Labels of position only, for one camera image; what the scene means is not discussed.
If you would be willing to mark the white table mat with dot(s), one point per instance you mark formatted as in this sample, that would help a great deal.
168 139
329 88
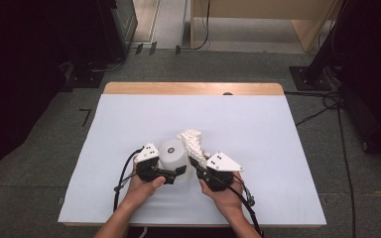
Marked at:
165 115

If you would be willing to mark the person's right hand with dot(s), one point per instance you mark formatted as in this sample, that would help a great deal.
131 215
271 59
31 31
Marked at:
225 200

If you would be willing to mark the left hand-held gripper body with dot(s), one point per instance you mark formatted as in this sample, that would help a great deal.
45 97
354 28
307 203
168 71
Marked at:
147 165

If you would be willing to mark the person's left hand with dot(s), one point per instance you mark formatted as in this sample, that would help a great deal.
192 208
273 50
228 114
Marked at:
142 191

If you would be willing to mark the white cylindrical cup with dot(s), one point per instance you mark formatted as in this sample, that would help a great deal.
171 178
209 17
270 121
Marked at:
173 157

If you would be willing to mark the black glass-door cabinet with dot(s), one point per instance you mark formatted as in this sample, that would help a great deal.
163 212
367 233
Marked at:
119 26

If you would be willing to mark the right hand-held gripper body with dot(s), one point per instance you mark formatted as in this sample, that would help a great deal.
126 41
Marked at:
220 172

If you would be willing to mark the black slanted stand post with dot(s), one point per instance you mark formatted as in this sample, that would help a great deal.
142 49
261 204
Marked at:
330 39

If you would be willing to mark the black stand base plate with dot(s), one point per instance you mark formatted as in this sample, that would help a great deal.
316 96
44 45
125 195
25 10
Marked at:
84 79
311 79

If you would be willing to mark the white textured cloth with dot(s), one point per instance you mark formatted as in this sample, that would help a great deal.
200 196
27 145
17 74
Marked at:
195 145

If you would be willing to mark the wooden table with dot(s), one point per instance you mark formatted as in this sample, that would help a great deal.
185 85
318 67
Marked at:
191 88

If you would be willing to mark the dark clothing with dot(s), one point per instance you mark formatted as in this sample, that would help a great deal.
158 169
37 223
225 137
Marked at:
185 233

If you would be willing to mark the light wooden desk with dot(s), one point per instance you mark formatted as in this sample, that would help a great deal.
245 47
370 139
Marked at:
261 8

